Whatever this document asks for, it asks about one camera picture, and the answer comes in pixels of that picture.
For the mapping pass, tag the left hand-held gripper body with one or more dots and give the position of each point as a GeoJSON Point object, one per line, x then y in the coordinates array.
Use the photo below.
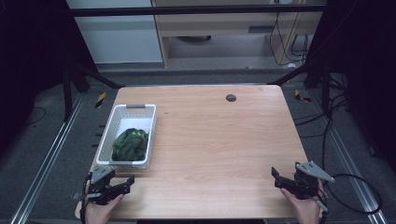
{"type": "Point", "coordinates": [101, 182]}

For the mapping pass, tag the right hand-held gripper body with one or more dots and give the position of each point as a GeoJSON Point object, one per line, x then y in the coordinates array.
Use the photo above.
{"type": "Point", "coordinates": [308, 179]}

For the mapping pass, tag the dark green cloth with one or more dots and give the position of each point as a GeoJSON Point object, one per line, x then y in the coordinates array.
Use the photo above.
{"type": "Point", "coordinates": [130, 145]}

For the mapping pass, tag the white plastic basket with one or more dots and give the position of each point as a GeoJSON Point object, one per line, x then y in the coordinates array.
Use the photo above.
{"type": "Point", "coordinates": [107, 146]}

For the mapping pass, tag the person's left hand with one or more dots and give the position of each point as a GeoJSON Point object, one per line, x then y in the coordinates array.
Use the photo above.
{"type": "Point", "coordinates": [99, 211]}

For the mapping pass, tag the person's right hand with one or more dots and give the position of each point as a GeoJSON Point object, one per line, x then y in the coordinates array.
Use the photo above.
{"type": "Point", "coordinates": [306, 208]}

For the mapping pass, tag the yellow black striped tape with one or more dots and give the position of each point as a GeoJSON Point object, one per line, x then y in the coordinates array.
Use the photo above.
{"type": "Point", "coordinates": [300, 95]}
{"type": "Point", "coordinates": [100, 100]}

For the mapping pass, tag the grey round table grommet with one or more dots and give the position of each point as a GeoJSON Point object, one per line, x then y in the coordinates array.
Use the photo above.
{"type": "Point", "coordinates": [231, 98]}

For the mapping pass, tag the black metal stand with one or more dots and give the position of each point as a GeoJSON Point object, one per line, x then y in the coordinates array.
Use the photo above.
{"type": "Point", "coordinates": [67, 93]}
{"type": "Point", "coordinates": [325, 90]}

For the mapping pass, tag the white plug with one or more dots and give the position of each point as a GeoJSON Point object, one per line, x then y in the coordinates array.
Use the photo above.
{"type": "Point", "coordinates": [291, 65]}

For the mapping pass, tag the dark curtain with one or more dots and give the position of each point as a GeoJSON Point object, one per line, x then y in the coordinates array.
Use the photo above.
{"type": "Point", "coordinates": [31, 62]}
{"type": "Point", "coordinates": [367, 62]}

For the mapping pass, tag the white cabinet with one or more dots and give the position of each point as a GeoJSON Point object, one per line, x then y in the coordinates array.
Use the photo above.
{"type": "Point", "coordinates": [118, 37]}

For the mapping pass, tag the aluminium floor rail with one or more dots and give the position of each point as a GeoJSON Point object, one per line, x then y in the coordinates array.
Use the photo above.
{"type": "Point", "coordinates": [351, 168]}
{"type": "Point", "coordinates": [46, 161]}

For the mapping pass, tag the black horizontal frame bar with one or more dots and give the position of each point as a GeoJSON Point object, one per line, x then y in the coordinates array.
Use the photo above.
{"type": "Point", "coordinates": [186, 11]}

